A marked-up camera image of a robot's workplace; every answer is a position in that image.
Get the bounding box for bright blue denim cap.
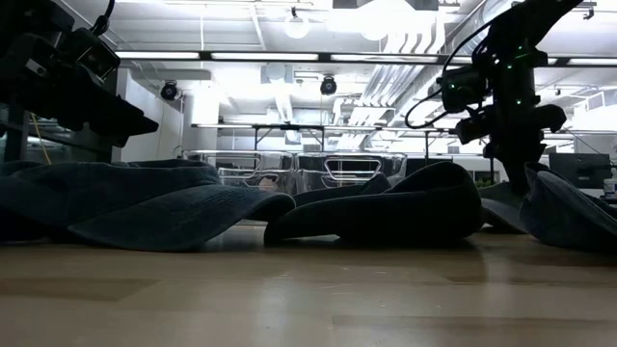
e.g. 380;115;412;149
0;158;296;253

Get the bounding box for round white ceiling lamp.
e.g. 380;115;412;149
283;13;310;40

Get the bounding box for long ceiling light strip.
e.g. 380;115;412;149
114;50;617;67

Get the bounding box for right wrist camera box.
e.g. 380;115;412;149
436;65;489;115

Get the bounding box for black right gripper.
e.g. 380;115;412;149
455;45;568;194

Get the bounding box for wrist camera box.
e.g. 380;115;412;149
57;26;121;81
436;65;489;115

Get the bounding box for dark computer monitor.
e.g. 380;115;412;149
548;152;614;190

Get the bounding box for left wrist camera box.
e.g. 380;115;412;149
57;26;121;81

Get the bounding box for black metal rack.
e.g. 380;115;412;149
191;122;454;166

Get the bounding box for dark slate blue cap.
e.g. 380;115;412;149
519;162;617;253
263;160;484;245

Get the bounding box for yellow cable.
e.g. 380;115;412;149
30;113;52;166

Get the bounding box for black aluminium table frame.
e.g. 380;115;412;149
3;103;31;163

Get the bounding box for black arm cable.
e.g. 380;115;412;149
404;21;493;130
90;0;117;38

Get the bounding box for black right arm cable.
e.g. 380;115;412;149
404;21;493;130

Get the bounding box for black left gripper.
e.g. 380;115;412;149
0;50;160;147

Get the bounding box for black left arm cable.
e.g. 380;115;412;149
90;0;117;38

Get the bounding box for gray cap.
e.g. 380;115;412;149
479;181;529;235

